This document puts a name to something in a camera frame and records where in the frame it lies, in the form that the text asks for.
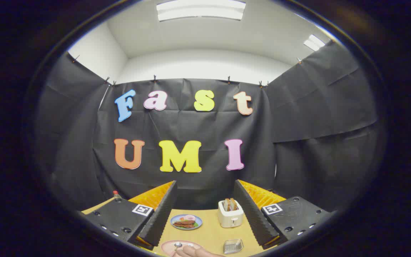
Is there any blue plate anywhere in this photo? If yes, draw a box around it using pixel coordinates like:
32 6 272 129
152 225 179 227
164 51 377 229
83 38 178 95
170 214 203 230

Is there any black backdrop cloth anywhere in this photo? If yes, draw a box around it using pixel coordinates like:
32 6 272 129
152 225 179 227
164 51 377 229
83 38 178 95
36 39 386 215

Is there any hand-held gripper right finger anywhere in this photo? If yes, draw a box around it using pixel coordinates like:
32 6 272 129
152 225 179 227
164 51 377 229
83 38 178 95
233 179 334 250

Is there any large ceiling light panel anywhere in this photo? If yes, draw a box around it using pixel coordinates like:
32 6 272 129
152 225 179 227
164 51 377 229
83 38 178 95
156 0 246 22

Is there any pink plate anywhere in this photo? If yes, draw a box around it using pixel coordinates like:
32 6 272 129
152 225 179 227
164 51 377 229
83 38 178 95
161 240 202 256

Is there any metal wire basket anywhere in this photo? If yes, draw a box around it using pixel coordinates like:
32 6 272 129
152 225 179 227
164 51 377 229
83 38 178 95
223 239 244 255

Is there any cream toaster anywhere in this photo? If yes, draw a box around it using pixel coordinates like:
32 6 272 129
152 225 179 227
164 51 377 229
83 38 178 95
218 198 244 228

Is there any small ceiling light panel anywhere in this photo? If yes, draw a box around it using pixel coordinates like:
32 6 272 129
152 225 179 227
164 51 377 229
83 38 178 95
304 34 325 51

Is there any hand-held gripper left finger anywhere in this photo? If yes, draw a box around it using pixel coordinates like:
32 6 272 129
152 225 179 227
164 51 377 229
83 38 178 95
81 180 178 250

